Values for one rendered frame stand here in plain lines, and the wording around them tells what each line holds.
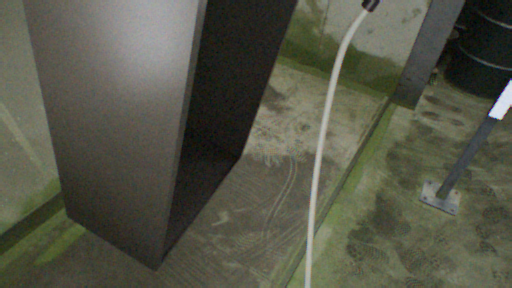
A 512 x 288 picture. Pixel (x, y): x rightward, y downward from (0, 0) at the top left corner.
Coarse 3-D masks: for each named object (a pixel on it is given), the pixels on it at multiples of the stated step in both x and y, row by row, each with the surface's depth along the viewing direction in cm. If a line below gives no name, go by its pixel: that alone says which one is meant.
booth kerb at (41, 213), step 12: (60, 192) 172; (48, 204) 169; (60, 204) 175; (24, 216) 160; (36, 216) 166; (48, 216) 172; (12, 228) 157; (24, 228) 162; (36, 228) 168; (0, 240) 154; (12, 240) 159; (0, 252) 156
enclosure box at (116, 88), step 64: (64, 0) 61; (128, 0) 55; (192, 0) 50; (256, 0) 110; (64, 64) 71; (128, 64) 63; (192, 64) 59; (256, 64) 124; (64, 128) 86; (128, 128) 75; (192, 128) 158; (64, 192) 108; (128, 192) 91; (192, 192) 138
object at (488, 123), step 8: (488, 120) 170; (496, 120) 168; (480, 128) 174; (488, 128) 172; (472, 136) 181; (480, 136) 176; (472, 144) 180; (480, 144) 178; (464, 152) 185; (472, 152) 182; (456, 160) 194; (464, 160) 187; (456, 168) 192; (464, 168) 189; (448, 176) 197; (456, 176) 194; (448, 184) 199; (440, 192) 205; (448, 192) 202
